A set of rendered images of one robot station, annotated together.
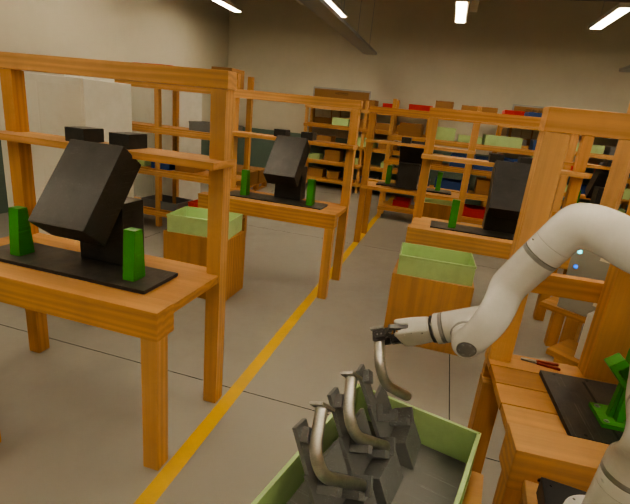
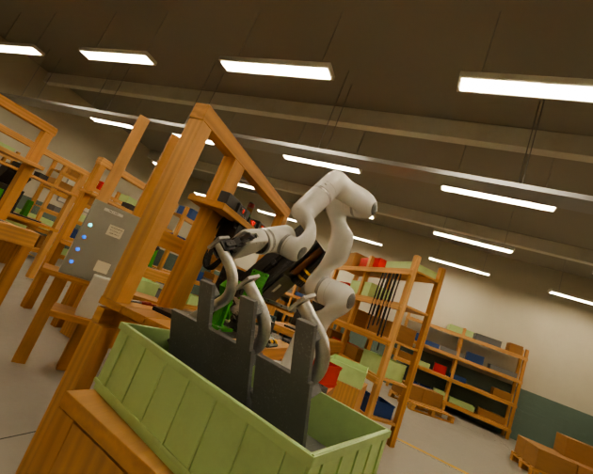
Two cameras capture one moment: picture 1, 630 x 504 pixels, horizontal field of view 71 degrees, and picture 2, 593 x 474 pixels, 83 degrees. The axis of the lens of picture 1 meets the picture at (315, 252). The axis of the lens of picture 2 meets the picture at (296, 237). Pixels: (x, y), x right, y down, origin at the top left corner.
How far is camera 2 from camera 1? 127 cm
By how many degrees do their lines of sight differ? 85
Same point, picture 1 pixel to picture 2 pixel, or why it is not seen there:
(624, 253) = (362, 200)
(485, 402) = (98, 349)
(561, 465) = not seen: hidden behind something
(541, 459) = not seen: hidden behind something
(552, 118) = (208, 113)
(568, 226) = (343, 181)
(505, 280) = (313, 207)
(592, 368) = (173, 301)
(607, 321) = (189, 265)
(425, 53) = not seen: outside the picture
